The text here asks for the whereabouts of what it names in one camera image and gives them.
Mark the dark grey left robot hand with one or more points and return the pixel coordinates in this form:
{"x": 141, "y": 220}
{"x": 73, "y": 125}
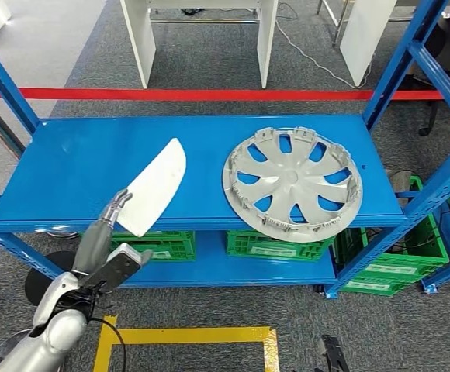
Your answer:
{"x": 91, "y": 249}

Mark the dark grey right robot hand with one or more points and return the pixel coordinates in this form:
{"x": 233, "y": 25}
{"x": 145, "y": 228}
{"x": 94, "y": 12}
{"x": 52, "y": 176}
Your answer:
{"x": 333, "y": 354}

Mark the white curved plastic panel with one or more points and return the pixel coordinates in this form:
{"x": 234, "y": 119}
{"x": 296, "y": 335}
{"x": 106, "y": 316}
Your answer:
{"x": 155, "y": 185}

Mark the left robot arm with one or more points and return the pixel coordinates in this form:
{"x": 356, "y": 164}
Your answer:
{"x": 54, "y": 334}

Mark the blue metal shelf rack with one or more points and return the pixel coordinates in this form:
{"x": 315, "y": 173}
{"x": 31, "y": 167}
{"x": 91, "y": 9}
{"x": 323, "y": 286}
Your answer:
{"x": 93, "y": 169}
{"x": 429, "y": 286}

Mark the yellow floor tape rectangle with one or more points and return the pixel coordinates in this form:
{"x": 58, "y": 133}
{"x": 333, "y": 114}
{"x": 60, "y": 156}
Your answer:
{"x": 190, "y": 335}

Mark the grey wheel cover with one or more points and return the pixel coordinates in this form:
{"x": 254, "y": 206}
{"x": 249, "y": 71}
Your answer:
{"x": 291, "y": 179}

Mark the white desk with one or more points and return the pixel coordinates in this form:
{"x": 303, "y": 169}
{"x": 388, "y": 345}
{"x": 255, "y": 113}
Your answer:
{"x": 141, "y": 41}

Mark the red barrier belt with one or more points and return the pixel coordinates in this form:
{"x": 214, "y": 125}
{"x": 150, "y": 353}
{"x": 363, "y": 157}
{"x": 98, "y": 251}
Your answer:
{"x": 209, "y": 95}

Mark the white desk side panel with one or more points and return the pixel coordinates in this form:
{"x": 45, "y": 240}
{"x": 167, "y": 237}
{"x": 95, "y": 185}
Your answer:
{"x": 364, "y": 41}

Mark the chrome desk leg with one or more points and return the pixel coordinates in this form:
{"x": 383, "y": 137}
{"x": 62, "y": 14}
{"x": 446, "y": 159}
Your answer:
{"x": 339, "y": 25}

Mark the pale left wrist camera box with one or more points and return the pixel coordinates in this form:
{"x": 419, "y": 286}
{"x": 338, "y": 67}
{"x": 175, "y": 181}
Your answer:
{"x": 112, "y": 272}

